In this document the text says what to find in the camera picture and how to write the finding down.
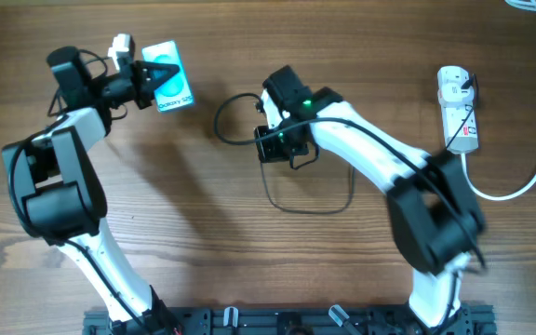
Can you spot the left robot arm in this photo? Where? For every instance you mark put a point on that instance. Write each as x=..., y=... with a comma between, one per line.
x=58, y=197

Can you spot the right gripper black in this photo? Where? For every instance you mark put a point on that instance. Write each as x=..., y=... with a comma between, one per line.
x=267, y=153

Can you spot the white power strip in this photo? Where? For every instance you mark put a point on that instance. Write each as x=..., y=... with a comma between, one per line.
x=459, y=123

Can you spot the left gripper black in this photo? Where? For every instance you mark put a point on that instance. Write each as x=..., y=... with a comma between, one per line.
x=142, y=70

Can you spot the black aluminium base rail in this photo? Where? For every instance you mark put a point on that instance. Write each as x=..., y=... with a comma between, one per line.
x=379, y=319

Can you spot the white USB charger plug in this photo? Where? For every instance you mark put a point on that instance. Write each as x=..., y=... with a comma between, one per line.
x=454, y=94

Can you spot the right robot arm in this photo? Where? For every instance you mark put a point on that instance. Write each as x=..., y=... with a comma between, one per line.
x=434, y=215

